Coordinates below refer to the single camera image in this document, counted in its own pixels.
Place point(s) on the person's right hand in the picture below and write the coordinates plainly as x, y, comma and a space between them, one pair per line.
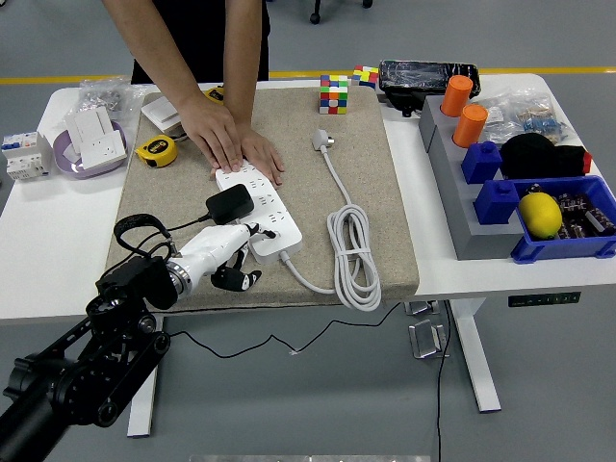
213, 132

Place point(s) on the person's left hand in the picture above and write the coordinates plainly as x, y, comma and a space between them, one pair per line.
264, 156

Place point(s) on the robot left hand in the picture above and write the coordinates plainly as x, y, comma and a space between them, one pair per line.
207, 248

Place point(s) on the black plug adapter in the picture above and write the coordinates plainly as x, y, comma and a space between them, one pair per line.
230, 204

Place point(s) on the white power strip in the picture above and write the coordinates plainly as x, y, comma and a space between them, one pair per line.
281, 226

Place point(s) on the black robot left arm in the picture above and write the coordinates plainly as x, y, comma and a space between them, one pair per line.
72, 380

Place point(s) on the person's left forearm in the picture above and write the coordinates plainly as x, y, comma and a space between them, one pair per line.
242, 58

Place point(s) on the person's right forearm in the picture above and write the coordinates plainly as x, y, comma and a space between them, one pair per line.
161, 48

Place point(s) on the grey-brown fabric mat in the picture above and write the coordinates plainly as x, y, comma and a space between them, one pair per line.
289, 168

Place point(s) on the large Rubik's cube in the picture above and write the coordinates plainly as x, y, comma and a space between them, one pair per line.
334, 96

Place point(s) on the clear bag of metal parts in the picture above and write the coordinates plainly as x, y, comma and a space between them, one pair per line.
104, 96

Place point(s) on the white blank panel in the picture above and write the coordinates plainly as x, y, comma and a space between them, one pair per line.
90, 122

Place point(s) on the small Rubik's cube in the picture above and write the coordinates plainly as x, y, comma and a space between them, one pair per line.
366, 77

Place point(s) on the black office chair base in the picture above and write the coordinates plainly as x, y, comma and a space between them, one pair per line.
314, 18

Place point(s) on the purple bowl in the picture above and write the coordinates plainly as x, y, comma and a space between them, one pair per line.
66, 163

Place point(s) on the black tray wrapped in plastic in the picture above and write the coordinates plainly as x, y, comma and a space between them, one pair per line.
415, 77

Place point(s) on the white table leg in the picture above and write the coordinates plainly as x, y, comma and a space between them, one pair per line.
142, 414
476, 361

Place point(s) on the white circuit breaker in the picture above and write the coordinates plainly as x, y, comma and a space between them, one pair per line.
25, 156

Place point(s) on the orange cylinder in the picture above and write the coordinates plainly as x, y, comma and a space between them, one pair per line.
470, 126
456, 96

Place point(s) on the grey stepped block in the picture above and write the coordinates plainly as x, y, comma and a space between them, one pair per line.
463, 216

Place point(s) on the blue block with knob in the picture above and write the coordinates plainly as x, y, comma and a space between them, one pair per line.
496, 204
481, 163

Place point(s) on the clear bag of resistors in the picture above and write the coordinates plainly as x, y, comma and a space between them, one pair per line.
530, 118

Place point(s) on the black cloth bundle red tip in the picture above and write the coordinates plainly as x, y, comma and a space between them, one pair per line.
535, 156

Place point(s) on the yellow lemon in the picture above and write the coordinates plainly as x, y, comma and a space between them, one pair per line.
541, 215

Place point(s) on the blue plastic bin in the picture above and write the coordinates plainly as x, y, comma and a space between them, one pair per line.
559, 249

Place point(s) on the black table control panel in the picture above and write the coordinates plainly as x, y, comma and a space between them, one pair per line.
544, 299

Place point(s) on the dark capacitors pile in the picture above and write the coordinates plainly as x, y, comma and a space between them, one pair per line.
585, 214

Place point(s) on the white wall switch panel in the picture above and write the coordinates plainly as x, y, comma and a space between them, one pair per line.
158, 110

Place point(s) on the white wall socket panel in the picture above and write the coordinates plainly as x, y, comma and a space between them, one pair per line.
102, 150

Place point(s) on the silver metal bracket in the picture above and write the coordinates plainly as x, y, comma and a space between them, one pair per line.
426, 339
421, 308

